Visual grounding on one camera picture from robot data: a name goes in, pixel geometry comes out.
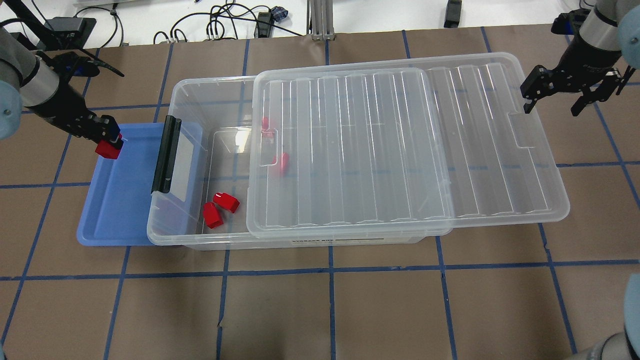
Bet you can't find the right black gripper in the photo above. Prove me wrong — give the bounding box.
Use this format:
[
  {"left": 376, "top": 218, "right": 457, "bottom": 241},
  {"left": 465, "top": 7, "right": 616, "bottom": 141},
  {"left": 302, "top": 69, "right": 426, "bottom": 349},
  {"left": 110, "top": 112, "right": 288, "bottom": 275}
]
[{"left": 519, "top": 37, "right": 624, "bottom": 117}]

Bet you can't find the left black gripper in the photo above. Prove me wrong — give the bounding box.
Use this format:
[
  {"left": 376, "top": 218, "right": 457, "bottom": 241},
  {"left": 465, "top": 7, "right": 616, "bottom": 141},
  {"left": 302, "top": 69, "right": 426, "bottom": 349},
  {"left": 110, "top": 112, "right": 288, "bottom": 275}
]
[{"left": 35, "top": 89, "right": 124, "bottom": 149}]

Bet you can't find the red block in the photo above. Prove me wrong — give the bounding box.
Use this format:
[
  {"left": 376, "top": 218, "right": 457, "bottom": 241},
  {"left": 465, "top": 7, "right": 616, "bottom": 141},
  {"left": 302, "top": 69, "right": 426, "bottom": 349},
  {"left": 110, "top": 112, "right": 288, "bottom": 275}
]
[
  {"left": 272, "top": 152, "right": 290, "bottom": 177},
  {"left": 94, "top": 139, "right": 124, "bottom": 160},
  {"left": 261, "top": 116, "right": 275, "bottom": 139},
  {"left": 212, "top": 192, "right": 240, "bottom": 214},
  {"left": 202, "top": 202, "right": 224, "bottom": 229}
]

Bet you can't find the clear plastic box lid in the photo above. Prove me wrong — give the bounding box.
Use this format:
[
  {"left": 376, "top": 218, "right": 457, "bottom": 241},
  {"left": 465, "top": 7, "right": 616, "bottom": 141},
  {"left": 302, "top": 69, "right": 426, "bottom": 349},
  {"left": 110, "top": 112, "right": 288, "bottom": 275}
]
[{"left": 246, "top": 52, "right": 570, "bottom": 240}]

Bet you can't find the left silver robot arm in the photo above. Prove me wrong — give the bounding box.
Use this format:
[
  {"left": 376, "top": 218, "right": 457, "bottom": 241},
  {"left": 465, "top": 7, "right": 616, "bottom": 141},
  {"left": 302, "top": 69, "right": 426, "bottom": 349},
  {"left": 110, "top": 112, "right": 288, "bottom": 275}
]
[{"left": 0, "top": 29, "right": 124, "bottom": 157}]

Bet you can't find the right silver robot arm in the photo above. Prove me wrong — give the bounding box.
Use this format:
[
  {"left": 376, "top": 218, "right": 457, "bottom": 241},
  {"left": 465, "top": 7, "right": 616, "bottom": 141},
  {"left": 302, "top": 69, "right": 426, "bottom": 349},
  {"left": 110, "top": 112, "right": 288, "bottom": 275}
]
[{"left": 519, "top": 0, "right": 640, "bottom": 116}]

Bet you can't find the clear plastic storage box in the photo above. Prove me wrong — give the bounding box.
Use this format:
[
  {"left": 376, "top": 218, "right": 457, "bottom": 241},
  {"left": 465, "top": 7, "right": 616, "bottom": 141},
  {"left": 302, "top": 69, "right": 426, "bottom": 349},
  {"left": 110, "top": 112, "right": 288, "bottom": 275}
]
[{"left": 146, "top": 68, "right": 453, "bottom": 249}]

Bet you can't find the red block in box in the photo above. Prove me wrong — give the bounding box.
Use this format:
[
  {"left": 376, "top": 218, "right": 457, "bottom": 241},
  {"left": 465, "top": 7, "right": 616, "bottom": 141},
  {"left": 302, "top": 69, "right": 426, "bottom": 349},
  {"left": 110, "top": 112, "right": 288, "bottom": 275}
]
[
  {"left": 272, "top": 152, "right": 290, "bottom": 177},
  {"left": 202, "top": 202, "right": 224, "bottom": 229},
  {"left": 212, "top": 192, "right": 240, "bottom": 214},
  {"left": 261, "top": 116, "right": 275, "bottom": 139}
]

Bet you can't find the blue plastic tray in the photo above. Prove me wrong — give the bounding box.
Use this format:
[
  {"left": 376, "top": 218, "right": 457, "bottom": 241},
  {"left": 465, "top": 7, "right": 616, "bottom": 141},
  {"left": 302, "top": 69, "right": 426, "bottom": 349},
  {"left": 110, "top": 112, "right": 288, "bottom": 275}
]
[{"left": 77, "top": 121, "right": 206, "bottom": 247}]

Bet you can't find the black power adapter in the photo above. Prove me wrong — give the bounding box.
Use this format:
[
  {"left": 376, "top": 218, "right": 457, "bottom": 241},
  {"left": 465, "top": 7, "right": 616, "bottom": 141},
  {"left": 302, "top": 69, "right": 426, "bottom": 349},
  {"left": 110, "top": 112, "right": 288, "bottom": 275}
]
[{"left": 443, "top": 0, "right": 463, "bottom": 28}]

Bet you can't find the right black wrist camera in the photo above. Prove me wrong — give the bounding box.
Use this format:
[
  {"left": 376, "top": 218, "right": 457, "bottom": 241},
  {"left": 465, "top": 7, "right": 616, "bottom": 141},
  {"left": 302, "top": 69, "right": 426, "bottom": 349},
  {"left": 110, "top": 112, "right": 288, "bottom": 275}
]
[{"left": 550, "top": 8, "right": 591, "bottom": 35}]

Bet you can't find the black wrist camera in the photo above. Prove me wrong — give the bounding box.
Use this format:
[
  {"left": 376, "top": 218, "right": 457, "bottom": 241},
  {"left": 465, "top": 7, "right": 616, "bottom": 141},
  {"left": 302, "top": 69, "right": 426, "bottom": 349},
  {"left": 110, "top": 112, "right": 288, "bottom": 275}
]
[
  {"left": 34, "top": 50, "right": 125, "bottom": 80},
  {"left": 550, "top": 8, "right": 591, "bottom": 35}
]

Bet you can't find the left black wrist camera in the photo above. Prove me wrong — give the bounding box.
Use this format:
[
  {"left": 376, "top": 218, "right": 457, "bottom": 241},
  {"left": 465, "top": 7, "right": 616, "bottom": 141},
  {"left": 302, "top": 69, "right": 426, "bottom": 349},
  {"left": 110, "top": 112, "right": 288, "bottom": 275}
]
[{"left": 34, "top": 50, "right": 125, "bottom": 80}]

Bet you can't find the aluminium frame post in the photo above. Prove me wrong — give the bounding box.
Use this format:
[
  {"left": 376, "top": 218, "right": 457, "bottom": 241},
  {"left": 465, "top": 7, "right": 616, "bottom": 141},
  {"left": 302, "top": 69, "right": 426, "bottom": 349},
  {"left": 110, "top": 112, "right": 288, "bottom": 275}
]
[{"left": 307, "top": 0, "right": 336, "bottom": 41}]

